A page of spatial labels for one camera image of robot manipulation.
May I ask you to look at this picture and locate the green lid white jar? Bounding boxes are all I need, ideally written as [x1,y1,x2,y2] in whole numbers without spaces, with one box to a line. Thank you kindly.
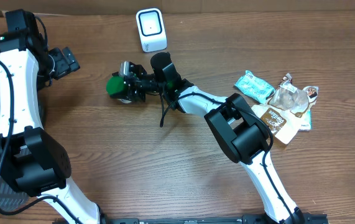
[106,76,132,103]

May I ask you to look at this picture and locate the white barcode scanner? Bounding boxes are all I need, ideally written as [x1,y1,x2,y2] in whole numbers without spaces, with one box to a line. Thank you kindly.
[136,8,167,53]

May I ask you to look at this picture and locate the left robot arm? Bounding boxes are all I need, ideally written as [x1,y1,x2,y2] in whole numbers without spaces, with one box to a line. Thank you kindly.
[0,9,106,223]

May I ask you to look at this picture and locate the beige brown bag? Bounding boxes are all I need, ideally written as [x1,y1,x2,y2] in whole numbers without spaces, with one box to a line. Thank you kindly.
[252,73,319,144]

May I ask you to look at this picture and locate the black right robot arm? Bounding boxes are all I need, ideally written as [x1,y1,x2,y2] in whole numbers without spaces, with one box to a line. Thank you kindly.
[106,52,305,223]

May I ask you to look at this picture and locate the brown cardboard backdrop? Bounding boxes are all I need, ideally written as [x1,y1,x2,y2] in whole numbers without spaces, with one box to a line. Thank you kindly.
[0,0,355,17]

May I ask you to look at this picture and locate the teal snack packet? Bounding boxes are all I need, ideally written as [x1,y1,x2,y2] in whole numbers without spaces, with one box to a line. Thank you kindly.
[234,70,275,104]

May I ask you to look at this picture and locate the teal white tissue pack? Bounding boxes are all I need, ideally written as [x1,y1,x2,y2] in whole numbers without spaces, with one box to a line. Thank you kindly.
[299,110,312,132]

